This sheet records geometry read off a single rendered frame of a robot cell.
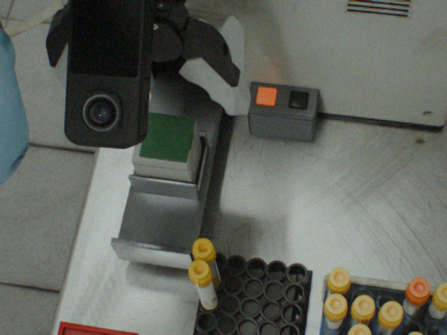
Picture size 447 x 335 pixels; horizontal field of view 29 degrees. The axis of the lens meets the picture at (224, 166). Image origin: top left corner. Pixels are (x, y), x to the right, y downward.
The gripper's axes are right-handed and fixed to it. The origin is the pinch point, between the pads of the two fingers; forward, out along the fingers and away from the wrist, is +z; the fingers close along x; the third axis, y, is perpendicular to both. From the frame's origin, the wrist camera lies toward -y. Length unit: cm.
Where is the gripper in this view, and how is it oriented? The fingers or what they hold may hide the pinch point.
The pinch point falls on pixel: (155, 109)
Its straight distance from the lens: 64.9
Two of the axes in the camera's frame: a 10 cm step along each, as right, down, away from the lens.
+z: 0.8, 4.1, 9.1
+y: 1.7, -9.0, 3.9
